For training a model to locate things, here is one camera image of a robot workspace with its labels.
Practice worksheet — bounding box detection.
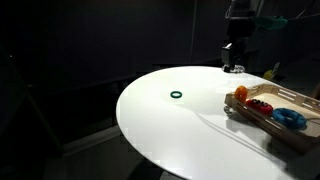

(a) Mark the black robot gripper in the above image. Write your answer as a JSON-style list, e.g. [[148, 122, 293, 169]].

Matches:
[[221, 18, 256, 72]]

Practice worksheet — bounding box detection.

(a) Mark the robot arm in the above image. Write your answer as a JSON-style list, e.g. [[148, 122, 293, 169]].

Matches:
[[221, 0, 261, 73]]

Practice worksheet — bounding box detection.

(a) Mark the yellow object in background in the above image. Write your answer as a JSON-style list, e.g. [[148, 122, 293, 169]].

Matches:
[[263, 62, 280, 80]]

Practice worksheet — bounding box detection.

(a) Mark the wooden slatted tray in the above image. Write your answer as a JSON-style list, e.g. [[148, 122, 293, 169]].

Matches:
[[225, 84, 320, 154]]

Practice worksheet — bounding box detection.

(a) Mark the white round table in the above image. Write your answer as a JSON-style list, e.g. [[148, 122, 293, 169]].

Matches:
[[116, 66, 320, 180]]

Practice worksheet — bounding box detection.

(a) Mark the orange studded ring toy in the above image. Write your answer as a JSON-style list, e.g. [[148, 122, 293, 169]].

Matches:
[[234, 86, 248, 102]]

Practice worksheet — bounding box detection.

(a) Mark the red ring toy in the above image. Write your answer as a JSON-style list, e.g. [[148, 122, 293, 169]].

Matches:
[[245, 99, 273, 116]]

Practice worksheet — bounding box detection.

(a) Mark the small green ring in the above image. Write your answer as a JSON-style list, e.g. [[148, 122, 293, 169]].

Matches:
[[169, 90, 183, 99]]

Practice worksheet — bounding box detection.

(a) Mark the blue studded ring toy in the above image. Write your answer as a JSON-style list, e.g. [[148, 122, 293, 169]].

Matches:
[[272, 108, 307, 129]]

